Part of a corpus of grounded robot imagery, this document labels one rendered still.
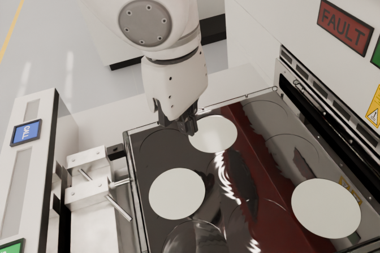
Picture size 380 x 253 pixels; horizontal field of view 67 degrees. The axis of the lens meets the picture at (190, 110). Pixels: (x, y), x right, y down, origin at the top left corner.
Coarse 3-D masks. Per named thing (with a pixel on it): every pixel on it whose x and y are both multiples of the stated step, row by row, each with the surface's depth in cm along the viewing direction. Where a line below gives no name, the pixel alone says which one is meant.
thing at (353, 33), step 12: (324, 12) 48; (336, 12) 45; (324, 24) 49; (336, 24) 46; (348, 24) 43; (360, 24) 41; (336, 36) 47; (348, 36) 44; (360, 36) 42; (360, 48) 42
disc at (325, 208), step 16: (304, 192) 47; (320, 192) 47; (336, 192) 47; (304, 208) 45; (320, 208) 45; (336, 208) 45; (352, 208) 44; (304, 224) 44; (320, 224) 43; (336, 224) 43; (352, 224) 43
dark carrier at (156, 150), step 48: (144, 144) 60; (240, 144) 56; (288, 144) 55; (144, 192) 51; (240, 192) 49; (288, 192) 48; (192, 240) 44; (240, 240) 43; (288, 240) 42; (336, 240) 41
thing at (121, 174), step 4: (124, 168) 62; (116, 172) 62; (120, 172) 62; (124, 172) 61; (116, 176) 61; (120, 176) 61; (124, 176) 61; (136, 176) 62; (116, 180) 61; (120, 180) 62
